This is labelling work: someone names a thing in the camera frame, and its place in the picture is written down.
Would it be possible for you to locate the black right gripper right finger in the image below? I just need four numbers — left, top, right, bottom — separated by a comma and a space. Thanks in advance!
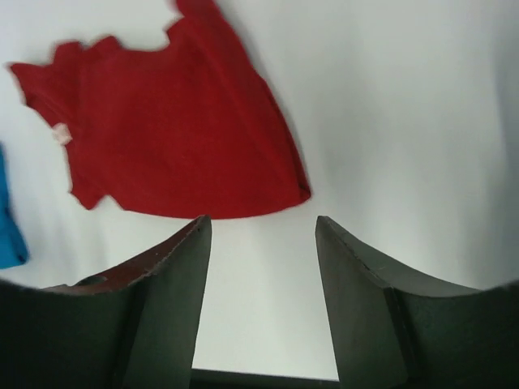
315, 216, 518, 388

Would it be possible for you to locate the folded bright blue t shirt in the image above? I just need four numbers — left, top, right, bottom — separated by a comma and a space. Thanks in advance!
0, 147, 29, 269

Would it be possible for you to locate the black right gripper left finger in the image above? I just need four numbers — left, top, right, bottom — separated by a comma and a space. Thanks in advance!
1, 216, 212, 388

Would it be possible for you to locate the red t shirt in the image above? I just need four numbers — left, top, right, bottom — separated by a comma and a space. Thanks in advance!
9, 1, 311, 219

